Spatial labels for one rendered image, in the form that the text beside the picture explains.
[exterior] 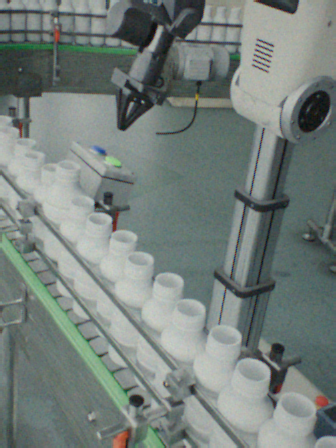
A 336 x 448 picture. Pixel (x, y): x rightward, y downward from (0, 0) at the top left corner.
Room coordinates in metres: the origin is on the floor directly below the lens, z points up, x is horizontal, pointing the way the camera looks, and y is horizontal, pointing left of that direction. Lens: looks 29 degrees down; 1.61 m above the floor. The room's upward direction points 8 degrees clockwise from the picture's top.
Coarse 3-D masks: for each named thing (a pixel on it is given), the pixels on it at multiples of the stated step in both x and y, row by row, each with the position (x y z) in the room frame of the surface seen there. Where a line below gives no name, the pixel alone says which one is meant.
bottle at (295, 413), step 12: (288, 396) 0.50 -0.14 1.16; (300, 396) 0.50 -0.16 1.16; (276, 408) 0.49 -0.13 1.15; (288, 408) 0.50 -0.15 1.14; (300, 408) 0.50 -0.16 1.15; (312, 408) 0.49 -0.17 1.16; (276, 420) 0.48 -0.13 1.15; (288, 420) 0.47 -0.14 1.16; (300, 420) 0.47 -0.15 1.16; (312, 420) 0.48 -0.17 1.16; (264, 432) 0.49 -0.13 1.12; (276, 432) 0.48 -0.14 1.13; (288, 432) 0.47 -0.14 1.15; (300, 432) 0.47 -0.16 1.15; (312, 432) 0.50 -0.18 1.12; (264, 444) 0.47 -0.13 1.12; (276, 444) 0.47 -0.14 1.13; (288, 444) 0.47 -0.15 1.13; (300, 444) 0.47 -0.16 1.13; (312, 444) 0.48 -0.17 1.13
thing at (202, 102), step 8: (208, 0) 4.96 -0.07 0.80; (216, 0) 4.98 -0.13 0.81; (224, 0) 5.00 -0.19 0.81; (232, 0) 5.02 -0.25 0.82; (240, 0) 5.04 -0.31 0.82; (216, 8) 4.98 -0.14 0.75; (240, 8) 5.04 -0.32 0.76; (240, 16) 5.05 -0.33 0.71; (176, 104) 4.93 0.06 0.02; (184, 104) 4.95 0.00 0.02; (192, 104) 4.97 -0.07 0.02; (200, 104) 4.99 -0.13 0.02; (208, 104) 5.01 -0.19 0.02; (216, 104) 5.03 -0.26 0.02; (224, 104) 5.05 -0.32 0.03
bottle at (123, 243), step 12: (120, 240) 0.78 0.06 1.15; (132, 240) 0.78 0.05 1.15; (120, 252) 0.75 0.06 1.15; (132, 252) 0.76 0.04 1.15; (108, 264) 0.75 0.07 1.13; (120, 264) 0.75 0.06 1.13; (108, 276) 0.74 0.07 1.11; (120, 276) 0.74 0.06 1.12; (108, 300) 0.74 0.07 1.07; (96, 312) 0.76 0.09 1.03; (108, 312) 0.74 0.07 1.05; (108, 324) 0.74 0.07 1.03
